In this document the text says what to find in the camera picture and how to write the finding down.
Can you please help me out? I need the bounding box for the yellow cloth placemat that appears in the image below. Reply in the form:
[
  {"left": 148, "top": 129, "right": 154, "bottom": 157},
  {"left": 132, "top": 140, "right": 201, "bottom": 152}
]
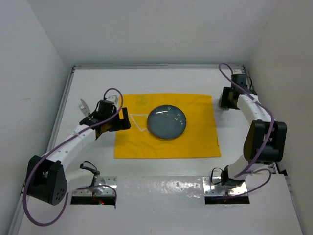
[{"left": 114, "top": 93, "right": 221, "bottom": 159}]

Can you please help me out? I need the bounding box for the metal mounting plate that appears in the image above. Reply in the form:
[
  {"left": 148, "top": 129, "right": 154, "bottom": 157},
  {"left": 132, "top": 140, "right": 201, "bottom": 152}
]
[
  {"left": 202, "top": 176, "right": 247, "bottom": 197},
  {"left": 72, "top": 176, "right": 117, "bottom": 197}
]

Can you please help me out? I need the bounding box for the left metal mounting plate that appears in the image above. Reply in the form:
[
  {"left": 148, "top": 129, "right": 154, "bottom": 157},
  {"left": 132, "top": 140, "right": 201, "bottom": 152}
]
[{"left": 72, "top": 176, "right": 117, "bottom": 197}]

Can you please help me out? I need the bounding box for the blue ceramic plate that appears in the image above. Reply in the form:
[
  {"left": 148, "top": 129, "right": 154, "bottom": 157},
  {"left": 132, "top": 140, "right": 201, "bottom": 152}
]
[{"left": 147, "top": 104, "right": 187, "bottom": 140}]

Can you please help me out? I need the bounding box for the aluminium table frame rail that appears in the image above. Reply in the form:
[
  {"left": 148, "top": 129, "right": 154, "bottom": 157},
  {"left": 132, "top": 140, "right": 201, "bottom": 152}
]
[{"left": 72, "top": 64, "right": 246, "bottom": 72}]

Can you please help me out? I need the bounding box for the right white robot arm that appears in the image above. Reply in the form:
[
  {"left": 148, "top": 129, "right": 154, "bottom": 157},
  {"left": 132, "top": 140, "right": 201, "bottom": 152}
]
[{"left": 211, "top": 74, "right": 287, "bottom": 195}]

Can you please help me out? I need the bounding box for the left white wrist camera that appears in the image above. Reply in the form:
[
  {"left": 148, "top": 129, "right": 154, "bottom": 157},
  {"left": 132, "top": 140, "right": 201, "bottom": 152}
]
[{"left": 106, "top": 95, "right": 119, "bottom": 105}]

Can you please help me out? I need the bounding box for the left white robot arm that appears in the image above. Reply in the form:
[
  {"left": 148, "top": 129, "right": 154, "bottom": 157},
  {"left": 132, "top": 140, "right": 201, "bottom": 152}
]
[{"left": 26, "top": 95, "right": 131, "bottom": 205}]

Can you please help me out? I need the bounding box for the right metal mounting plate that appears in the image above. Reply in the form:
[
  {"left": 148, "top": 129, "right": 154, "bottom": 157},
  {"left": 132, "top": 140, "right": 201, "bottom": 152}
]
[{"left": 202, "top": 176, "right": 247, "bottom": 197}]

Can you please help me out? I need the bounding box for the dark marbled handle fork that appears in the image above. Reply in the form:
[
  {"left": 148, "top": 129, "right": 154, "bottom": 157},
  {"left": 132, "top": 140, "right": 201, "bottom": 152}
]
[{"left": 79, "top": 99, "right": 90, "bottom": 117}]

